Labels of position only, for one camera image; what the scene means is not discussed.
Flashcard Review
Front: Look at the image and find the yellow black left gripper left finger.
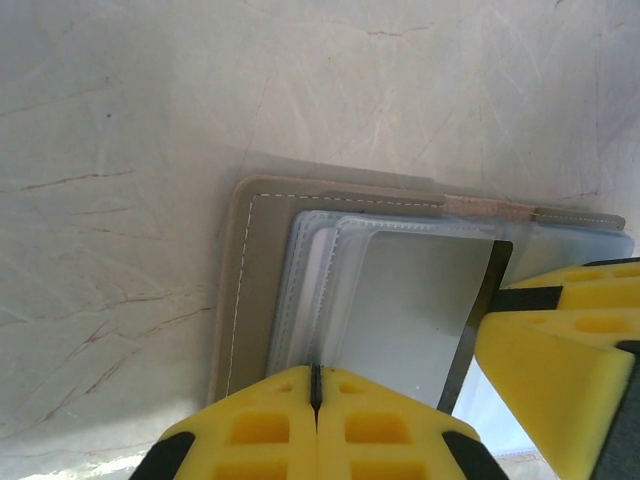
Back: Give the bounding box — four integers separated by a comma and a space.
128, 364, 319, 480

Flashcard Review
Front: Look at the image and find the beige card holder with sleeves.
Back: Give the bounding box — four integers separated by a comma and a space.
207, 172, 636, 459

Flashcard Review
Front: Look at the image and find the glossy black card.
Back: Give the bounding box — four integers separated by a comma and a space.
337, 229, 516, 416

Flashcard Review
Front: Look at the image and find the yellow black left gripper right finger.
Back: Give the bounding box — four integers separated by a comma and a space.
318, 367, 506, 480

